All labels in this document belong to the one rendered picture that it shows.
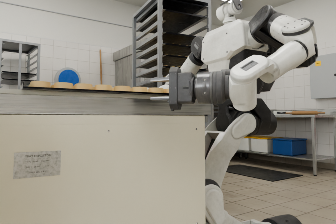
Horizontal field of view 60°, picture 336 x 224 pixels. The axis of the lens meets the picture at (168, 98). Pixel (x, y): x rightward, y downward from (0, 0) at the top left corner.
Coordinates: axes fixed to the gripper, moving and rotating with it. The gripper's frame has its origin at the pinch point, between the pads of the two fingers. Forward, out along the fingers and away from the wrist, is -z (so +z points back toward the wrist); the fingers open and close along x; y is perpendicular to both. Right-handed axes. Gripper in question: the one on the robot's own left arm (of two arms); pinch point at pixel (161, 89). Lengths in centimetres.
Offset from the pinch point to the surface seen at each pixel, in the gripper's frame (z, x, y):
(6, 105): -33.9, -5.0, 21.2
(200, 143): 7.8, -16.9, -19.2
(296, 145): 92, -53, -431
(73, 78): -252, 57, -328
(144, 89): -6.6, 0.5, -3.6
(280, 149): 69, -59, -434
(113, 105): -14.3, -4.4, 1.5
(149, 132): -5.6, -12.7, -5.8
